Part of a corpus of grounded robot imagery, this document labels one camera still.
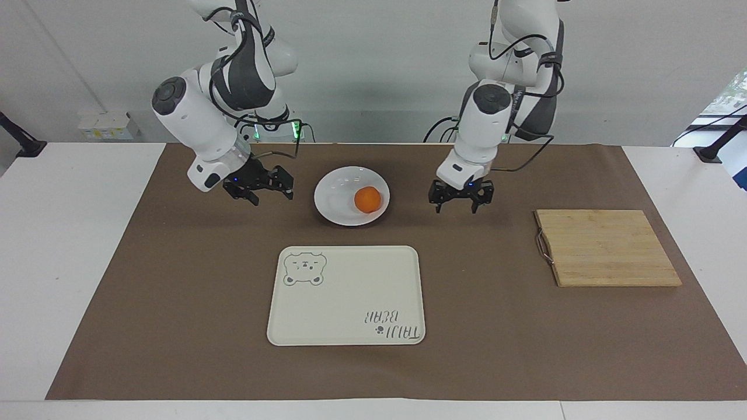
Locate wooden cutting board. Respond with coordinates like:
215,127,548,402
535,209,683,288

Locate white tray with bear print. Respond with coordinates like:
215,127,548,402
266,245,427,347

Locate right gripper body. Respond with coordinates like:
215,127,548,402
225,154,276,190

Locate black stand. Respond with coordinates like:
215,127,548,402
693,115,747,164
0,111,48,159

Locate orange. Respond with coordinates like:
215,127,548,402
354,186,382,214

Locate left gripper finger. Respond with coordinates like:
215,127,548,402
428,180,454,214
470,180,495,215

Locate white round plate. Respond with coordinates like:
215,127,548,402
313,166,391,228

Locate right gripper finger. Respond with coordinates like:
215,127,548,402
222,181,261,207
265,166,295,200

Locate black cable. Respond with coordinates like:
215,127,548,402
250,118,305,162
671,103,747,148
489,132,556,174
423,115,463,144

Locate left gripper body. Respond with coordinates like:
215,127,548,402
444,177,491,198

